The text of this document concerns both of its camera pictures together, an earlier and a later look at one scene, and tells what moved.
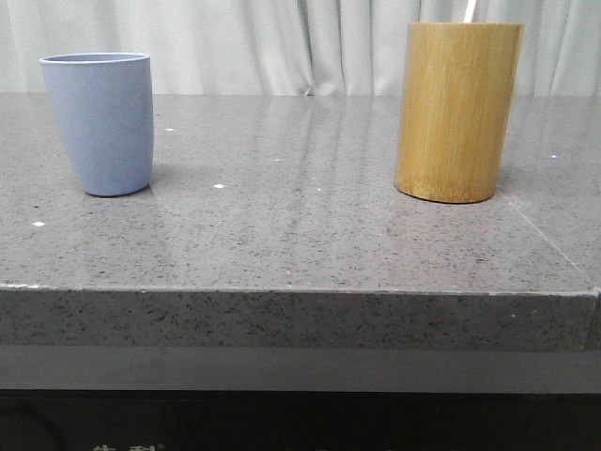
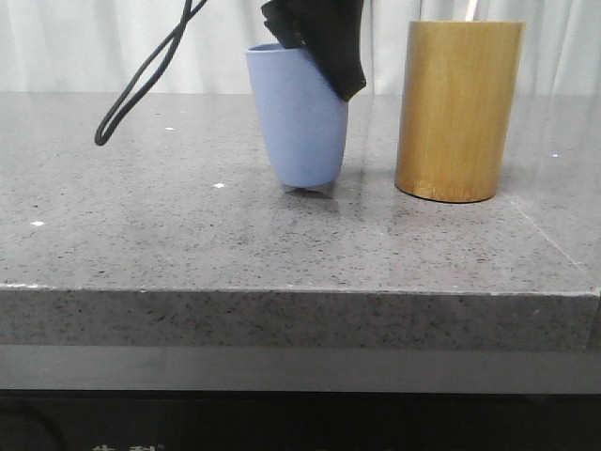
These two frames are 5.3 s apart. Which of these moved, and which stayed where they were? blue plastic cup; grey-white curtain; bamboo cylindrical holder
Moved: blue plastic cup
Stayed: grey-white curtain; bamboo cylindrical holder
